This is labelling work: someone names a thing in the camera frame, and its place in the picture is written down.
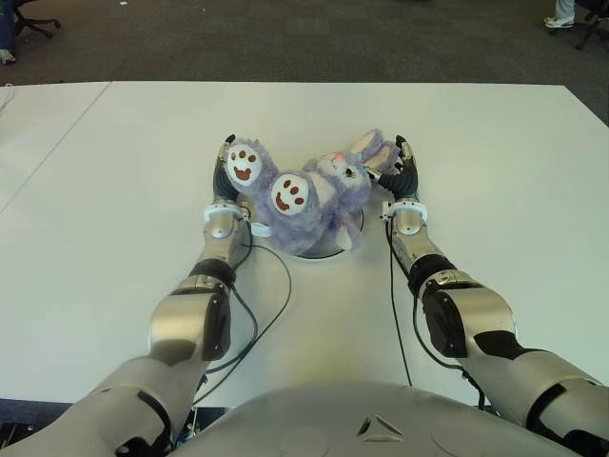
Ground robot left hand black silver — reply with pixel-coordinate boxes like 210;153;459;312
211;134;244;206

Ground robot right hand black silver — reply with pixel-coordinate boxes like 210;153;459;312
369;134;422;201

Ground purple plush bunny doll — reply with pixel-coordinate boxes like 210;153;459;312
226;129;402;253

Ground white plate black rim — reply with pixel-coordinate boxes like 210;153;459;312
287;209;366;261

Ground person foot white sneaker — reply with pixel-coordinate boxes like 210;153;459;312
543;0;577;29

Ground silver robot torso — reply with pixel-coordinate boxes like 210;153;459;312
175;383;591;457

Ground black office chair base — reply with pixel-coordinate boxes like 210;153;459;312
13;0;62;39
575;0;609;51

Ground person leg blue jeans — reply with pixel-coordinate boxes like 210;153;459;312
0;0;18;66

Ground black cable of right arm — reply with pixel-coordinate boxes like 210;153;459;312
387;218;414;387

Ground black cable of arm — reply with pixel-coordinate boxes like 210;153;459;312
387;218;414;387
192;218;292;406

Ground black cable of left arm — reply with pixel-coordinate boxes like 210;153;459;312
192;218;292;406

